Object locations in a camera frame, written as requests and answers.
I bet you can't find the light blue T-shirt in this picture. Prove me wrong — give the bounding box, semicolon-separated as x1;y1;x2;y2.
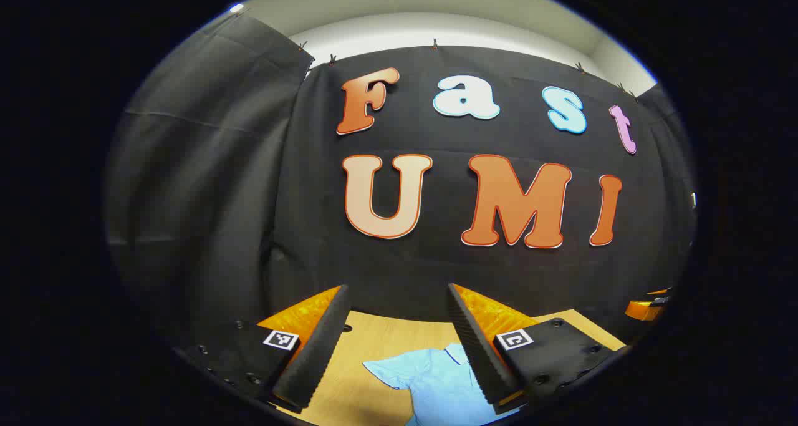
363;343;521;426

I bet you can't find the black backdrop cloth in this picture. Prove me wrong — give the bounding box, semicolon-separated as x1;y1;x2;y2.
105;8;699;364

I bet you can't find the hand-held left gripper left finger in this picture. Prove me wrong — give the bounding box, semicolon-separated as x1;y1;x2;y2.
173;284;352;414

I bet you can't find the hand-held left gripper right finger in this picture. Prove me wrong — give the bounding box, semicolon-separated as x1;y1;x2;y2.
446;283;630;415

